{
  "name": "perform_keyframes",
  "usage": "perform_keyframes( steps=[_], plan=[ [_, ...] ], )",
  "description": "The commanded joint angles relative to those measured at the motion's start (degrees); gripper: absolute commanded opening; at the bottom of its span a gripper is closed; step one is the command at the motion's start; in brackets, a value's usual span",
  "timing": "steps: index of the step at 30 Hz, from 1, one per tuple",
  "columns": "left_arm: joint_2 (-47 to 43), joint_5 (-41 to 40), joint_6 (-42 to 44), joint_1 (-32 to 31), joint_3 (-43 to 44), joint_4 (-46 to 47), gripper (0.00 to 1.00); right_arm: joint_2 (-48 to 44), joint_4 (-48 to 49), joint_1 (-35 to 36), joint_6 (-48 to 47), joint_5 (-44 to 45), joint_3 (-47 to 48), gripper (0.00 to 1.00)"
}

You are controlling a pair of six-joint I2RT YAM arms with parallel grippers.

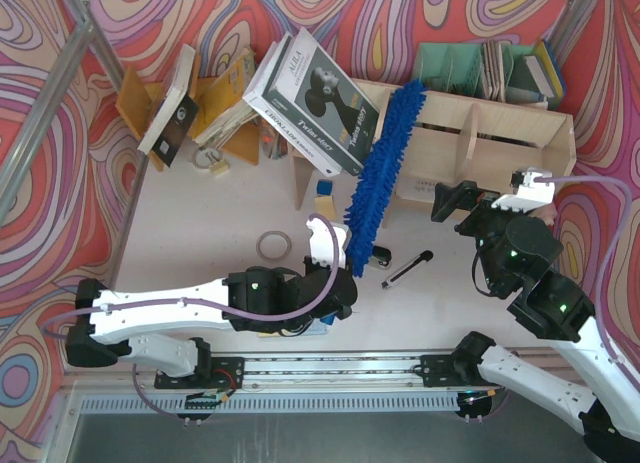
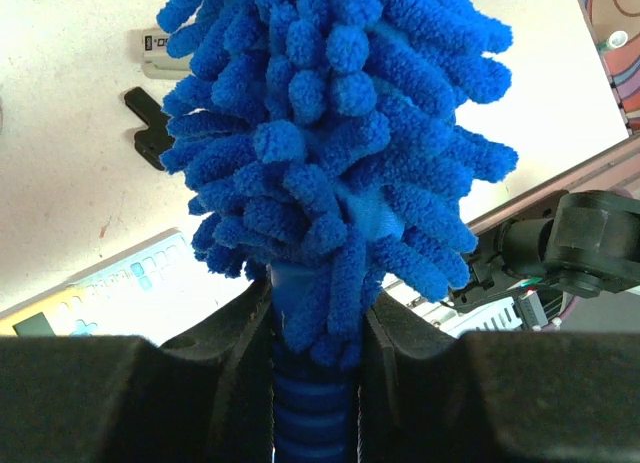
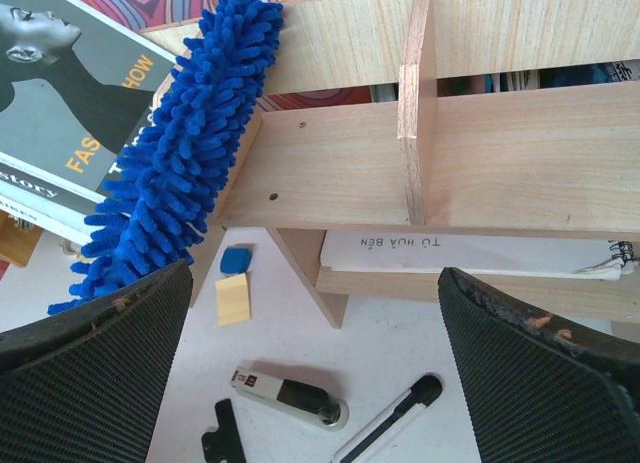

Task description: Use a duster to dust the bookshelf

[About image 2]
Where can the blue microfiber duster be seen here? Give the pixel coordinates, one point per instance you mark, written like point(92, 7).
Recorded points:
point(320, 141)

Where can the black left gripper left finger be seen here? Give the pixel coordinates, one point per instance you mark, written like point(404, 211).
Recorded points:
point(203, 396)

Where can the black aluminium rail base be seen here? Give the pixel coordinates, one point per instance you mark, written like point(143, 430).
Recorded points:
point(615, 169)

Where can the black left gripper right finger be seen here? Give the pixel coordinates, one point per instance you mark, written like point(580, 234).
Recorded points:
point(495, 396)

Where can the yellow grey calculator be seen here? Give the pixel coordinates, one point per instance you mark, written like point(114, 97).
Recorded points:
point(125, 293)

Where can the silver black stapler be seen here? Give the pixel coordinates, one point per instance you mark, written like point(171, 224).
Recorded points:
point(156, 63)

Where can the black plastic clip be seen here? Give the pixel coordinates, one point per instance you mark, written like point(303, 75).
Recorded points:
point(153, 140)

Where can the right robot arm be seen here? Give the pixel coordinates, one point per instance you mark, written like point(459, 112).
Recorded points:
point(580, 243)

